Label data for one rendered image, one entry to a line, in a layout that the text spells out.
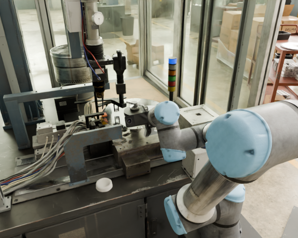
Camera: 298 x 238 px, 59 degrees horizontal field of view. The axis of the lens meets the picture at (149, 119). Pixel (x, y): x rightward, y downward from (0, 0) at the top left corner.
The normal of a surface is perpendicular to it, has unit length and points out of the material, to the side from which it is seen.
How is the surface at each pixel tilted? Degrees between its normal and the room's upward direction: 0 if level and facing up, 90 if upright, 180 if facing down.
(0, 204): 90
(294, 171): 0
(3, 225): 0
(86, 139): 90
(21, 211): 0
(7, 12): 90
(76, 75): 90
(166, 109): 57
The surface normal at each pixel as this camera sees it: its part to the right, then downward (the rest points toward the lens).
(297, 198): 0.00, -0.88
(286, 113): 0.14, -0.66
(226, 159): -0.89, 0.11
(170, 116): 0.20, -0.09
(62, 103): 0.37, 0.45
